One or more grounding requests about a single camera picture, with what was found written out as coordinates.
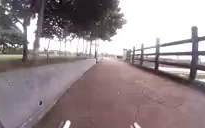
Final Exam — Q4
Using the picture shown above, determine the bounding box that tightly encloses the grass strip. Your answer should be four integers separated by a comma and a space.
0, 53, 91, 74

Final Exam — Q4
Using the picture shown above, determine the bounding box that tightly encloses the row of trees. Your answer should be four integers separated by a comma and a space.
0, 0, 128, 64

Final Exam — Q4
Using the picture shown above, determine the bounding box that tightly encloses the red asphalt path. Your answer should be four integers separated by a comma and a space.
31, 57, 205, 128

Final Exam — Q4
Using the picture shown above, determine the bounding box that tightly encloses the dark wooden fence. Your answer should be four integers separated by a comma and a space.
124, 25, 205, 82

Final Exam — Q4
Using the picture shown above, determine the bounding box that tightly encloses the robot's own part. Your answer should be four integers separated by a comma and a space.
130, 121, 142, 128
61, 119, 72, 128

